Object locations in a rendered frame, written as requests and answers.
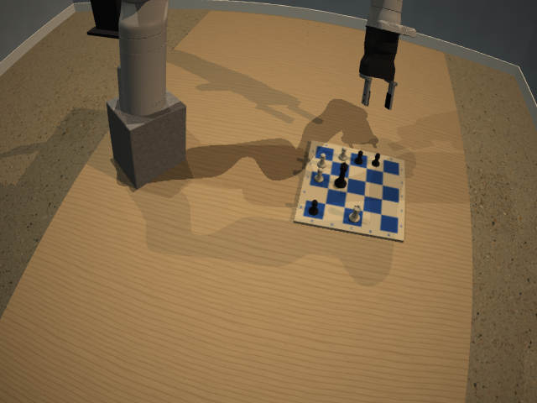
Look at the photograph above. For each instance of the white pawn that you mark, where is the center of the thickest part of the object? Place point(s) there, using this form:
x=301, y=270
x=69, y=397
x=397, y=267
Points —
x=322, y=163
x=319, y=178
x=343, y=156

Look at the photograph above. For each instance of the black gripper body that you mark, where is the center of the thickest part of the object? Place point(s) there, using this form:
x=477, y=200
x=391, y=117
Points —
x=375, y=62

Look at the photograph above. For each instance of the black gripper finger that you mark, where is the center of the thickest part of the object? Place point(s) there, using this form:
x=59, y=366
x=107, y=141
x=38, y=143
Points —
x=366, y=89
x=390, y=94

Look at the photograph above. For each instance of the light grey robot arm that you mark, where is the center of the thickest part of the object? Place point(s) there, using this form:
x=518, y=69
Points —
x=141, y=75

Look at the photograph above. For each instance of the white chess rook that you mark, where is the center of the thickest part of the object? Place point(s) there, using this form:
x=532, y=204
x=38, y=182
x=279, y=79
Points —
x=354, y=217

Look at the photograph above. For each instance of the blue and cream chessboard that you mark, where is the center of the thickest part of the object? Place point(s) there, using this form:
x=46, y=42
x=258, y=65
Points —
x=380, y=191

